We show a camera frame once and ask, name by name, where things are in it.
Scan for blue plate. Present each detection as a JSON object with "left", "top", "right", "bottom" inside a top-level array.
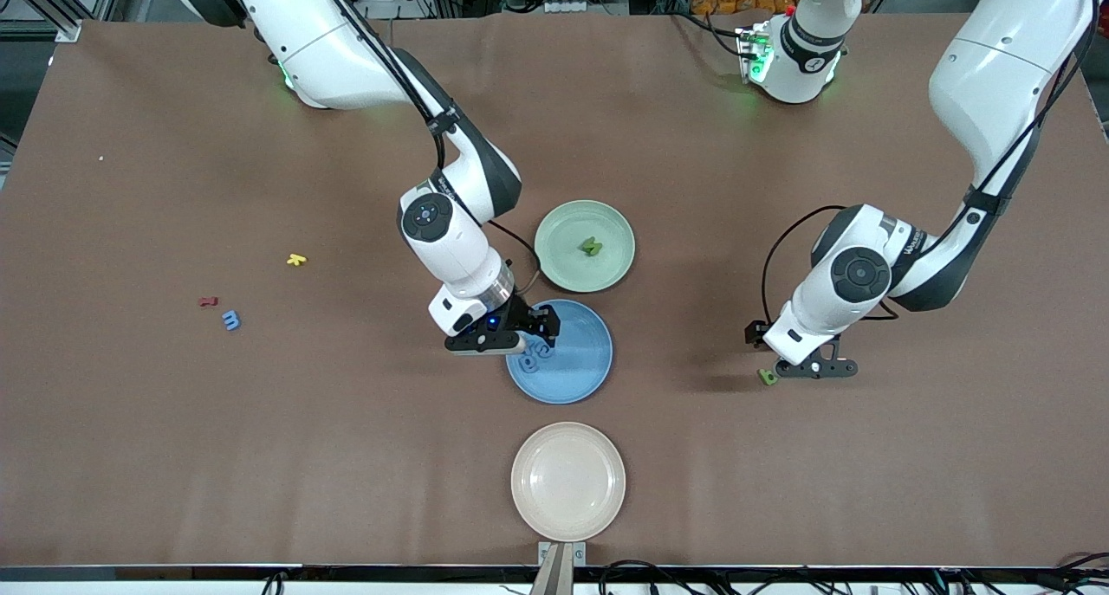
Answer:
[{"left": 505, "top": 299, "right": 613, "bottom": 405}]

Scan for pale green plate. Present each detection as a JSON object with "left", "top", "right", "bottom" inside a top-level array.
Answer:
[{"left": 534, "top": 199, "right": 636, "bottom": 294}]

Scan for brown table cover sheet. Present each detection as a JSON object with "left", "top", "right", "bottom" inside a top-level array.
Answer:
[{"left": 0, "top": 10, "right": 1109, "bottom": 570}]

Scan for pale cream plate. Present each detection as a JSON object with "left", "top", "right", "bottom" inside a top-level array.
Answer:
[{"left": 510, "top": 422, "right": 626, "bottom": 543}]

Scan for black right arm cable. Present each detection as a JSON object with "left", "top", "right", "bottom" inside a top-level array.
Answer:
[{"left": 312, "top": 0, "right": 540, "bottom": 291}]

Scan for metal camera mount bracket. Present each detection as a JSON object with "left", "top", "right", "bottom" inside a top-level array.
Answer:
[{"left": 537, "top": 540, "right": 587, "bottom": 595}]

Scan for aluminium frame rail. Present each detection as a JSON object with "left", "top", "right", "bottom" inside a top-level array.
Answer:
[{"left": 0, "top": 0, "right": 131, "bottom": 43}]

